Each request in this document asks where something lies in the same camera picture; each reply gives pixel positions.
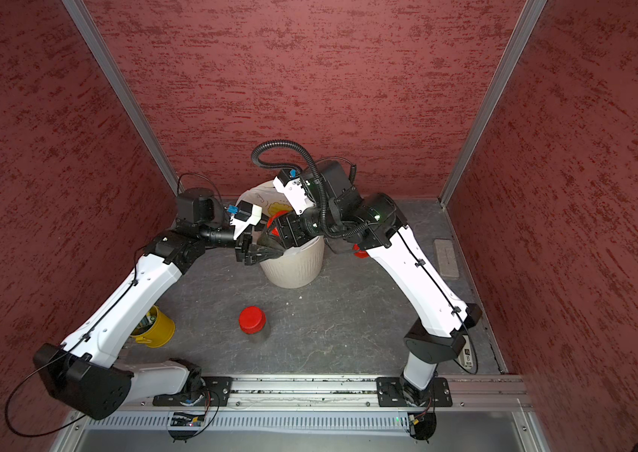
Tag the white printed bin liner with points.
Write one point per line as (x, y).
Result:
(254, 198)

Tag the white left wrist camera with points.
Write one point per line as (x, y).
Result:
(243, 215)

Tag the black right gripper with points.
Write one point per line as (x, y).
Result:
(293, 223)

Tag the grey rectangular pad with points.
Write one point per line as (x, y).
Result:
(446, 258)

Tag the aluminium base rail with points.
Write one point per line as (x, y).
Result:
(354, 393)

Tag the cream plastic trash bin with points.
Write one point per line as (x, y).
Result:
(298, 266)

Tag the yellow pencil cup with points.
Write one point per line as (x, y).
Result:
(154, 330)

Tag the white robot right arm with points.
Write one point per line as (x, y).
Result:
(328, 203)

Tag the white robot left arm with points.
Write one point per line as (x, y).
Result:
(83, 372)

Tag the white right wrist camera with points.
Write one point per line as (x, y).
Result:
(291, 186)

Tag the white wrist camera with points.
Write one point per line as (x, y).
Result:
(291, 186)
(243, 215)

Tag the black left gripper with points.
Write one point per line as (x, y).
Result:
(243, 249)

